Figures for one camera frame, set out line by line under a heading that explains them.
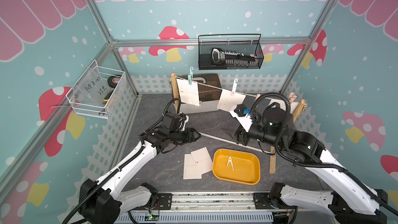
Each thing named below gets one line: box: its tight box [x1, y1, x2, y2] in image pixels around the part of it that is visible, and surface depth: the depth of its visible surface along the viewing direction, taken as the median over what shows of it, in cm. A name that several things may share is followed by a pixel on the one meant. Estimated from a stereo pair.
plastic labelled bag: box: [72, 65, 112, 107], surface depth 69 cm
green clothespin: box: [187, 66, 194, 86], surface depth 65 cm
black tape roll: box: [107, 75, 122, 89], surface depth 82 cm
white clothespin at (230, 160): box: [226, 156, 235, 171], surface depth 87 cm
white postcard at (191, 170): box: [182, 153, 203, 180], surface depth 87 cm
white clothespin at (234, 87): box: [230, 78, 238, 97], surface depth 62 cm
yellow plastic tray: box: [212, 148, 261, 186], surface depth 85 cm
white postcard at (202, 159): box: [190, 146, 213, 175], surface depth 90 cm
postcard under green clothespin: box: [176, 78, 200, 106], surface depth 71 cm
